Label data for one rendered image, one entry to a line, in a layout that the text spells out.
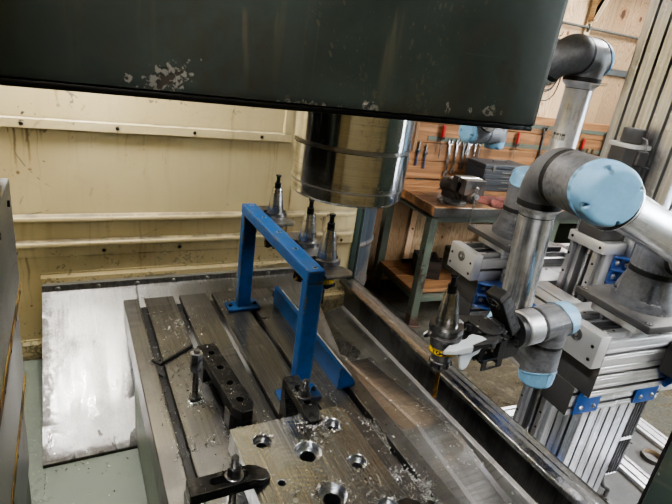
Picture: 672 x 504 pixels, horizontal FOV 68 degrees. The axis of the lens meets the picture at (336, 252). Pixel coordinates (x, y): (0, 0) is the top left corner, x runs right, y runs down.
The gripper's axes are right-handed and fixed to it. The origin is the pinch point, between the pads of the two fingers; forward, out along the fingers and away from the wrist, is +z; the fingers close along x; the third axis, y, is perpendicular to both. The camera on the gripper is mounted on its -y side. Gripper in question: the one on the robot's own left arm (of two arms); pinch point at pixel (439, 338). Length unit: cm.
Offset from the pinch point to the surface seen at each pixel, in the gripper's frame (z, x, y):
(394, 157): 19.8, -8.0, -36.2
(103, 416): 58, 59, 47
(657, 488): -38, -26, 27
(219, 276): 16, 100, 31
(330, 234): 9.0, 29.4, -10.7
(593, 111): -336, 232, -11
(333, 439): 19.7, 1.4, 18.2
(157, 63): 48, -13, -46
